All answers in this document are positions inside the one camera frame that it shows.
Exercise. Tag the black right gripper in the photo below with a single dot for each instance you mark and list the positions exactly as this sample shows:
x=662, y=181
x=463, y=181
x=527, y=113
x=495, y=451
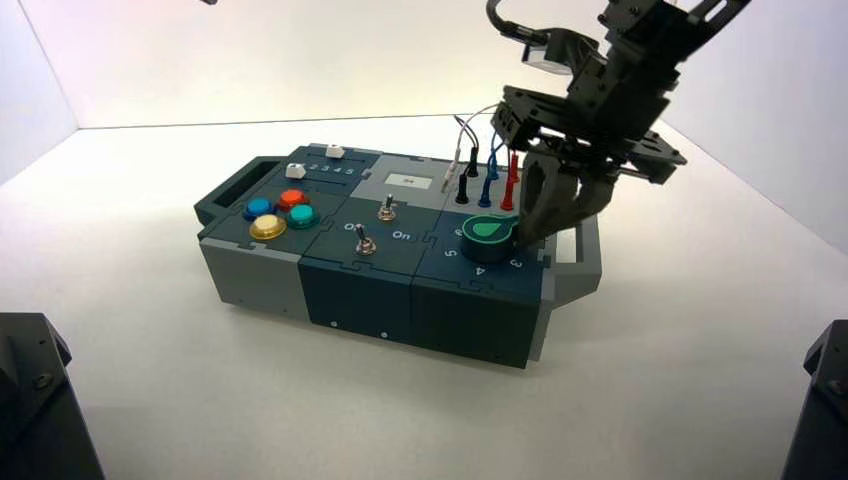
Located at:
x=616, y=99

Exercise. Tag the metal toggle switch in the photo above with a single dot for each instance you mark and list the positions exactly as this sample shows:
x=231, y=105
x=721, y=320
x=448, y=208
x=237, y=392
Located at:
x=387, y=212
x=365, y=245

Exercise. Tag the white slider cap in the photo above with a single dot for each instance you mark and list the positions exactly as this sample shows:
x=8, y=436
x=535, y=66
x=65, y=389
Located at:
x=295, y=171
x=334, y=152

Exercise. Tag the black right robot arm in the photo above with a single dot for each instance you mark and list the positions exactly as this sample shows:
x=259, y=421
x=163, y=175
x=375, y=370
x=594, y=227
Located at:
x=662, y=26

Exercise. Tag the teal rotary knob green pointer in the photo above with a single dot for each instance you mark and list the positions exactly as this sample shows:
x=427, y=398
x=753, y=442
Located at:
x=485, y=245

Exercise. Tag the teal round push button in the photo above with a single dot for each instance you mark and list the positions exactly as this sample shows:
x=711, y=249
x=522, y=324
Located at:
x=303, y=216

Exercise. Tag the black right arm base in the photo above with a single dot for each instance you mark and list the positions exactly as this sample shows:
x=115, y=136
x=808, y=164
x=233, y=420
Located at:
x=825, y=424

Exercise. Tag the yellow round push button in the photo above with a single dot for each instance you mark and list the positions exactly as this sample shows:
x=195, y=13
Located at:
x=268, y=226

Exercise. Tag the blue round push button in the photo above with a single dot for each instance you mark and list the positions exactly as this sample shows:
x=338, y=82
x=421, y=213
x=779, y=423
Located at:
x=258, y=208

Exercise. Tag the small white display screen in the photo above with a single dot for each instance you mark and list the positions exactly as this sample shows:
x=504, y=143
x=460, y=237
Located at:
x=408, y=181

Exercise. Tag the grey and teal control box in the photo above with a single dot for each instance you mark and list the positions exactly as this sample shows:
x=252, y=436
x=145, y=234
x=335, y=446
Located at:
x=358, y=298

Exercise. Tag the red round push button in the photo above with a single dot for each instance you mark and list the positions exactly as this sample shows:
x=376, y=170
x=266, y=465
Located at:
x=292, y=199

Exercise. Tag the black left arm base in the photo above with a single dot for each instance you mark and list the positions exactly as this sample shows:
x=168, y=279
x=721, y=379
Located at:
x=33, y=411

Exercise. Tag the right wrist camera housing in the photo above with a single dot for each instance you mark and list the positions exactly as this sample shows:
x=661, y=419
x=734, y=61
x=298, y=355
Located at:
x=563, y=50

